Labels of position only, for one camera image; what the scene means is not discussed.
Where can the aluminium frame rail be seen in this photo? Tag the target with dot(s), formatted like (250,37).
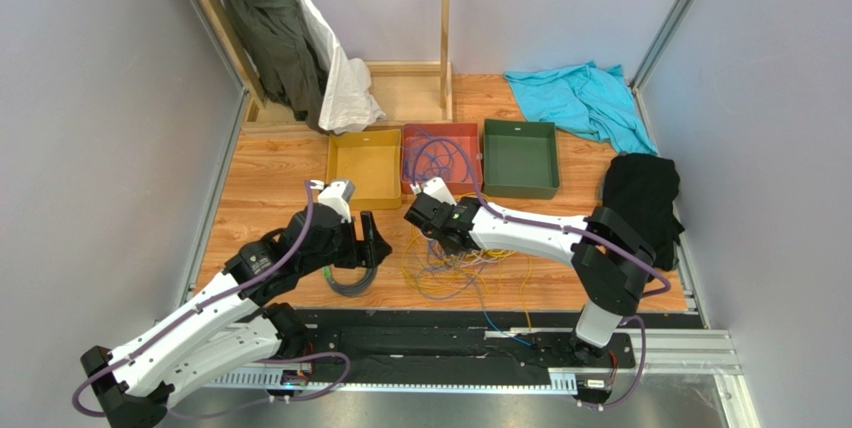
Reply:
(684,378)

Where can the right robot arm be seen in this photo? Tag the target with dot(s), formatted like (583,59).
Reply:
(610,259)

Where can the white cloth hanging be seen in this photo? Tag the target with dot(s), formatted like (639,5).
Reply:
(347,104)

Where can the red plastic bin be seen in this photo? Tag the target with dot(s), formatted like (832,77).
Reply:
(451,151)

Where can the cyan cloth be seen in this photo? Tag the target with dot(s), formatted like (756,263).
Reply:
(586,100)

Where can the olive green cloth hanging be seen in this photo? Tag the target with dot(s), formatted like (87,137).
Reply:
(275,35)

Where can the black cloth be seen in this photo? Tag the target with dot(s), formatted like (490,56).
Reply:
(642,189)

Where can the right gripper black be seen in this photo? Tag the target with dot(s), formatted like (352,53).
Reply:
(426,220)

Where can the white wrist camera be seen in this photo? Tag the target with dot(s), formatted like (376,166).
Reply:
(432,193)
(337,195)

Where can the wooden frame stand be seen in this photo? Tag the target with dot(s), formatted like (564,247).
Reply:
(408,91)

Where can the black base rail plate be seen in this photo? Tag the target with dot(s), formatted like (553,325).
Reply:
(446,348)

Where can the green plastic bin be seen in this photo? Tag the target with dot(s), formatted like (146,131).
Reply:
(520,159)

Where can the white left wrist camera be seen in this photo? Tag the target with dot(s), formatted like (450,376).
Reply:
(337,195)

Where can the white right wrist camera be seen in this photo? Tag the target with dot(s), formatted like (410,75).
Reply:
(432,193)

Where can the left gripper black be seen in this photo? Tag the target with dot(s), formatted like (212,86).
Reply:
(363,253)

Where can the yellow plastic bin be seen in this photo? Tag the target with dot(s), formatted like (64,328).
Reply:
(372,161)

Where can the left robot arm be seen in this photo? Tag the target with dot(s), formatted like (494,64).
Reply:
(232,321)

